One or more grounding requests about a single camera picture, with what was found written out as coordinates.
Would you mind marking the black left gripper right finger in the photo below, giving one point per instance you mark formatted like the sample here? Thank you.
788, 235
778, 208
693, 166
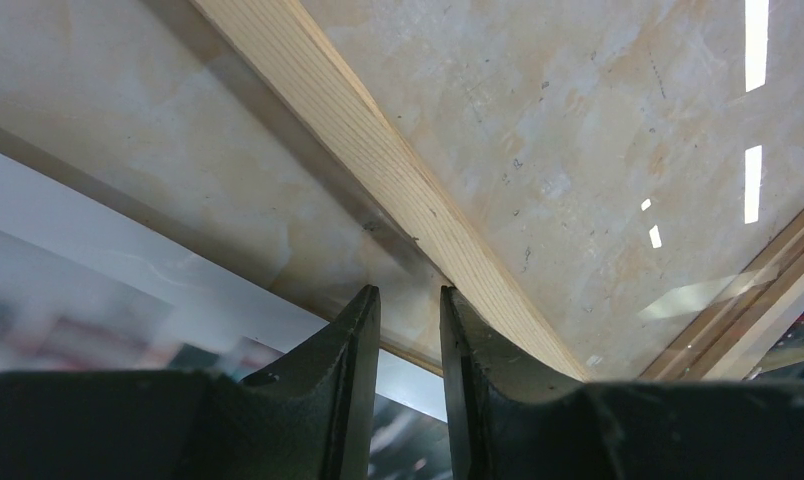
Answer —
510, 416

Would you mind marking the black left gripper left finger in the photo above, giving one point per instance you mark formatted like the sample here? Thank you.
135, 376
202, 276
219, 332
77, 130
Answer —
307, 415

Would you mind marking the clear acrylic sheet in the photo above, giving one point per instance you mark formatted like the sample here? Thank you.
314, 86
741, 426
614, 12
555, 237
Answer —
149, 98

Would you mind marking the printed street photo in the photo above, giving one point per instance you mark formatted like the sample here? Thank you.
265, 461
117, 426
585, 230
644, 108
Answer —
84, 287

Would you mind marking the light wooden picture frame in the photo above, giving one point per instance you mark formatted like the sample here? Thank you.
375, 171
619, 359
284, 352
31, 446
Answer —
389, 172

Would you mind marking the brown backing board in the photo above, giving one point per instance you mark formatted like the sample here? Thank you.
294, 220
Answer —
237, 259

